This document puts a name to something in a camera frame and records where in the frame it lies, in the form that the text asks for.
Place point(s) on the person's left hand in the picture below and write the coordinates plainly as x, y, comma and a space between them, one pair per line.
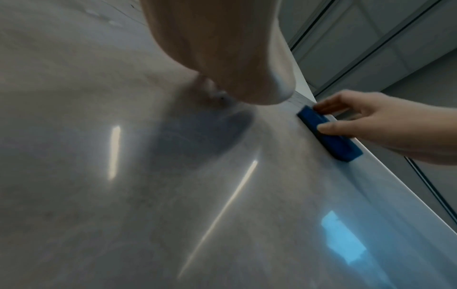
221, 42

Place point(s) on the person's right hand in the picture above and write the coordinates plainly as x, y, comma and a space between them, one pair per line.
392, 124

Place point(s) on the blue whiteboard eraser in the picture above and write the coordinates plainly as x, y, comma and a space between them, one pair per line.
328, 135

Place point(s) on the white whiteboard with wavy lines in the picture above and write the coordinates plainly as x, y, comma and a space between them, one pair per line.
142, 183

